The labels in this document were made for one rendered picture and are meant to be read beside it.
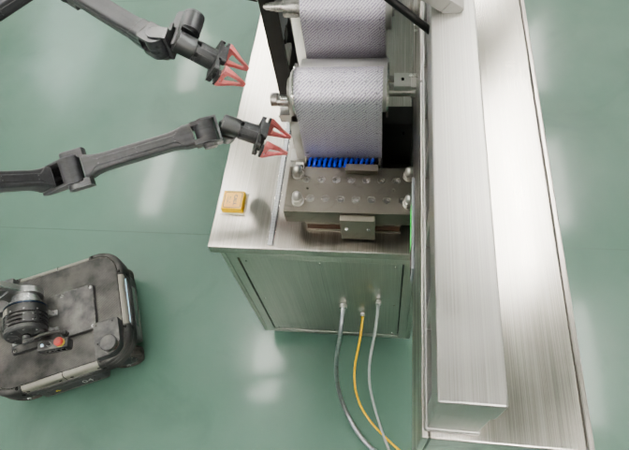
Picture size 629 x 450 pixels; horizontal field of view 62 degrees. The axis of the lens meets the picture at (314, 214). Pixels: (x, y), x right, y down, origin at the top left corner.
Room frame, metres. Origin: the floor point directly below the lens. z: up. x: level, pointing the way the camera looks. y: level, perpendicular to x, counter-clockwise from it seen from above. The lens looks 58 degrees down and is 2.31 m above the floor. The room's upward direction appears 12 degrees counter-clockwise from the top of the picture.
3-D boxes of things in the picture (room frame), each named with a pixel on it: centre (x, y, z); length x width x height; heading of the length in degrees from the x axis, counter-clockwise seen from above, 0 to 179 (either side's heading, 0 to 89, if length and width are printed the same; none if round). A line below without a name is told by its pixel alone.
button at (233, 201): (0.97, 0.25, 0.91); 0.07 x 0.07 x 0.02; 74
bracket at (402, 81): (0.98, -0.31, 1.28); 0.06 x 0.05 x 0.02; 74
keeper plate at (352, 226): (0.75, -0.12, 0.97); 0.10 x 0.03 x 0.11; 74
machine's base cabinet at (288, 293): (1.95, -0.33, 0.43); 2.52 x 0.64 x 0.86; 164
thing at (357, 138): (0.97, -0.12, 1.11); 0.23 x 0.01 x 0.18; 74
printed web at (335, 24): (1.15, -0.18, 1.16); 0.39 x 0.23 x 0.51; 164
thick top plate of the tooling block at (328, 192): (0.84, -0.13, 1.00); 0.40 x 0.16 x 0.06; 74
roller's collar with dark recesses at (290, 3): (1.31, -0.07, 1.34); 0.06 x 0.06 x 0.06; 74
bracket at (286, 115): (1.10, 0.01, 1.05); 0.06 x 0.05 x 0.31; 74
